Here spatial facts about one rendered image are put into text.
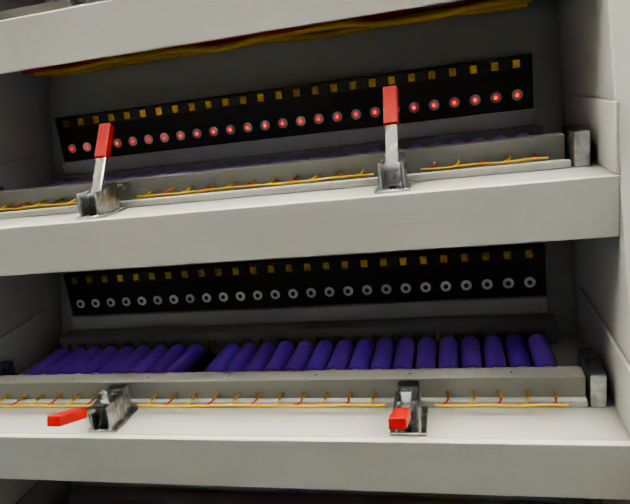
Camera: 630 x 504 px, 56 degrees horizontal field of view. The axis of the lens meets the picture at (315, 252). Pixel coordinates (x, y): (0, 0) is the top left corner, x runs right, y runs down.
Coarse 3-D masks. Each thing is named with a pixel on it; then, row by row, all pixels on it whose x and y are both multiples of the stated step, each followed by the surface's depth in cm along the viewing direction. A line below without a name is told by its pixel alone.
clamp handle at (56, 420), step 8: (104, 392) 52; (104, 400) 53; (80, 408) 49; (88, 408) 50; (96, 408) 51; (104, 408) 52; (48, 416) 46; (56, 416) 46; (64, 416) 47; (72, 416) 47; (80, 416) 48; (48, 424) 46; (56, 424) 46; (64, 424) 46
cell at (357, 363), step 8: (360, 344) 58; (368, 344) 59; (360, 352) 57; (368, 352) 57; (352, 360) 55; (360, 360) 55; (368, 360) 56; (352, 368) 54; (360, 368) 54; (368, 368) 55
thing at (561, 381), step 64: (0, 384) 59; (64, 384) 58; (128, 384) 56; (192, 384) 54; (256, 384) 53; (320, 384) 52; (384, 384) 50; (448, 384) 49; (512, 384) 48; (576, 384) 47
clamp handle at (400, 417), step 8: (400, 392) 46; (408, 392) 46; (408, 400) 46; (400, 408) 43; (408, 408) 43; (392, 416) 40; (400, 416) 40; (408, 416) 41; (392, 424) 40; (400, 424) 40
